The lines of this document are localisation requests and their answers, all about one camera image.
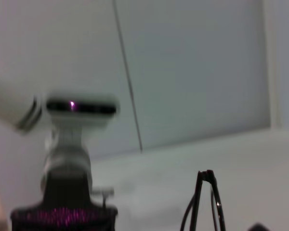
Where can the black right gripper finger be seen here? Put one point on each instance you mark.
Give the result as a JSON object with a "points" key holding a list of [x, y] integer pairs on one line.
{"points": [[258, 228]]}

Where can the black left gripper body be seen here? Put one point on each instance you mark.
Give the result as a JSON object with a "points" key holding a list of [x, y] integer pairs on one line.
{"points": [[65, 192]]}

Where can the black glasses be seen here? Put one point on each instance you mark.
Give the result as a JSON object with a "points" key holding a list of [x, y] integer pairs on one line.
{"points": [[208, 173]]}

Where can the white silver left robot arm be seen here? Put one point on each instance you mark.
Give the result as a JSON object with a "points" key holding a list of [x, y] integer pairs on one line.
{"points": [[67, 163]]}

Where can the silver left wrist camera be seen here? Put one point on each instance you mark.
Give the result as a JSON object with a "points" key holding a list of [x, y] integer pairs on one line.
{"points": [[86, 118]]}

